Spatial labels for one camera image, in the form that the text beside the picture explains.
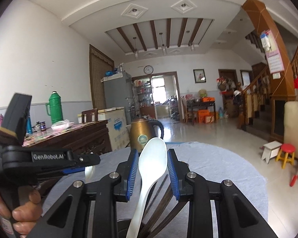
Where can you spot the beige sofa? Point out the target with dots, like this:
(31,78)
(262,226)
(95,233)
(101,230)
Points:
(291,124)

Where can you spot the grey perforated utensil holder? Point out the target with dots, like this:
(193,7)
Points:
(123,225)

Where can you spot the dark chopstick two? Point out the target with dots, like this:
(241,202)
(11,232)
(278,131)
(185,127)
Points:
(172,214)

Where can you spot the dark chopstick one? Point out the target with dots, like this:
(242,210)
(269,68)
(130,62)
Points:
(158,211)

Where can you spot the white chest freezer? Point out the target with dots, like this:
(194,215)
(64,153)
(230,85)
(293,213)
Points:
(116,124)

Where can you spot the light blue table cloth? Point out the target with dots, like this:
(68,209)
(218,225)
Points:
(92,205)

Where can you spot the grey refrigerator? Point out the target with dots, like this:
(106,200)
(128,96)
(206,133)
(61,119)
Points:
(118,92)

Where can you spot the small white stool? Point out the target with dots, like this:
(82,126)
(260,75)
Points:
(270,150)

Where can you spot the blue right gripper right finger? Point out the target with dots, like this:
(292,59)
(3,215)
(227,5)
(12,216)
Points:
(177,172)

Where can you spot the person's left hand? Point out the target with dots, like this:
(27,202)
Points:
(26,216)

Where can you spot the dark carved wooden sideboard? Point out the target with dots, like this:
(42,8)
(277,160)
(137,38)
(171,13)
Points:
(85,138)

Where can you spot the white plastic spoon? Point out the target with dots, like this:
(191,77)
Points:
(152,165)

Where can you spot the round wall clock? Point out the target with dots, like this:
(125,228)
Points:
(148,70)

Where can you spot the orange box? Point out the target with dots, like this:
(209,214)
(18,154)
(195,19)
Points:
(208,99)

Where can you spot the green thermos jug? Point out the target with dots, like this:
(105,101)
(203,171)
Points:
(54,107)

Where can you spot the bronze electric kettle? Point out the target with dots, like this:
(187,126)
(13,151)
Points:
(141,130)

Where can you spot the red yellow stool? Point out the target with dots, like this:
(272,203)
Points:
(286,154)

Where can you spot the wall calendar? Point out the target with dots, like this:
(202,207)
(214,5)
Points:
(272,52)

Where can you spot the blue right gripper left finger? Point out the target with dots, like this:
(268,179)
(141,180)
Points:
(127,173)

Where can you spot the dark wooden chair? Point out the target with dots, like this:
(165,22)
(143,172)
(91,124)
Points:
(89,116)

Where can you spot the framed wall picture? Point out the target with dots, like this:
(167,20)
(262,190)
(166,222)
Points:
(199,76)

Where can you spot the blue water bottle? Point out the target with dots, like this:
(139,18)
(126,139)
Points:
(29,126)

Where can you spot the dark chopstick three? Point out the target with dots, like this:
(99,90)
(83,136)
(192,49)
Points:
(153,195)

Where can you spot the wooden stair railing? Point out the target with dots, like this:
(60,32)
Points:
(257,94)

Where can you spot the dark wooden side table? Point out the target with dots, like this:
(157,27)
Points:
(193,107)

